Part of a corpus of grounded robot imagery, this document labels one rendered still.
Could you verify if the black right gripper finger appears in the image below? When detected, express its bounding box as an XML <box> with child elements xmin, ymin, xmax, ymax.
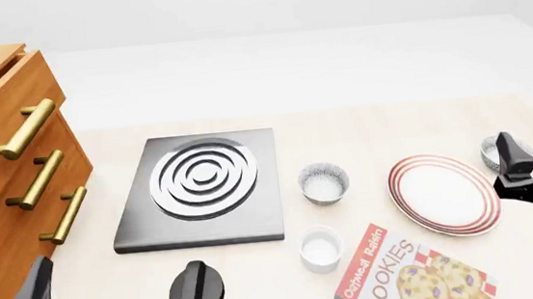
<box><xmin>493</xmin><ymin>128</ymin><xmax>533</xmax><ymax>178</ymax></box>

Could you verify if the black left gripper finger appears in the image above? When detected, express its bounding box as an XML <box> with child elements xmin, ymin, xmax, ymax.
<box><xmin>0</xmin><ymin>253</ymin><xmax>58</xmax><ymax>299</ymax></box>

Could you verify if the black patterned bowl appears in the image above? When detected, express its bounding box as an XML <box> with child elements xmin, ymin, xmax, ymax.
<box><xmin>478</xmin><ymin>131</ymin><xmax>533</xmax><ymax>177</ymax></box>
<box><xmin>295</xmin><ymin>160</ymin><xmax>354</xmax><ymax>210</ymax></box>

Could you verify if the white plate with red rings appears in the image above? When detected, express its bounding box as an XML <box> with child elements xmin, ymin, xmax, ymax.
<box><xmin>385</xmin><ymin>147</ymin><xmax>506</xmax><ymax>245</ymax></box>

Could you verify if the flat black stove plate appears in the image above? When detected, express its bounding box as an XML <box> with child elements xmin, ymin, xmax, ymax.
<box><xmin>104</xmin><ymin>125</ymin><xmax>288</xmax><ymax>256</ymax></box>

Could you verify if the oatmeal raisin cookies box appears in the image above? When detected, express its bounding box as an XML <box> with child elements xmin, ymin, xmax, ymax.
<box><xmin>325</xmin><ymin>211</ymin><xmax>501</xmax><ymax>299</ymax></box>

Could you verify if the round black stove knob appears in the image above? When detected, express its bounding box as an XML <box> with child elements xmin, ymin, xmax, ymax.
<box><xmin>165</xmin><ymin>257</ymin><xmax>228</xmax><ymax>299</ymax></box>

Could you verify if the small white ramekin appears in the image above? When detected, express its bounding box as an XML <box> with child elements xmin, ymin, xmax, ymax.
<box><xmin>296</xmin><ymin>222</ymin><xmax>348</xmax><ymax>277</ymax></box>

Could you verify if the brass drawer handle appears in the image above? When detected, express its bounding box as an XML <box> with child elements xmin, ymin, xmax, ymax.
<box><xmin>34</xmin><ymin>185</ymin><xmax>93</xmax><ymax>248</ymax></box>
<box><xmin>0</xmin><ymin>97</ymin><xmax>61</xmax><ymax>162</ymax></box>
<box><xmin>1</xmin><ymin>148</ymin><xmax>70</xmax><ymax>214</ymax></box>

